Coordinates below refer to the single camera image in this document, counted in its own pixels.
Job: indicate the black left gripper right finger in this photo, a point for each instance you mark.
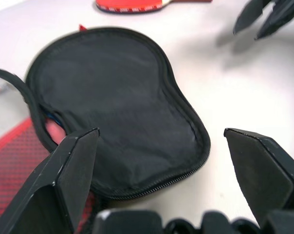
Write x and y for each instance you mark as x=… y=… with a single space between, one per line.
x=259 y=170

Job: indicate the red table tennis paddle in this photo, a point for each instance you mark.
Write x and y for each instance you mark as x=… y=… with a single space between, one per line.
x=127 y=5

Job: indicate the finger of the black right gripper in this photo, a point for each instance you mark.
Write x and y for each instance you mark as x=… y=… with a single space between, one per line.
x=278 y=17
x=249 y=14

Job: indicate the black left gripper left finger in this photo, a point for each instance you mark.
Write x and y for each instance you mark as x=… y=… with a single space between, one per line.
x=52 y=175

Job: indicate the black and red paddle case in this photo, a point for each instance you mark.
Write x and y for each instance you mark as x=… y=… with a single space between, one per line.
x=113 y=97

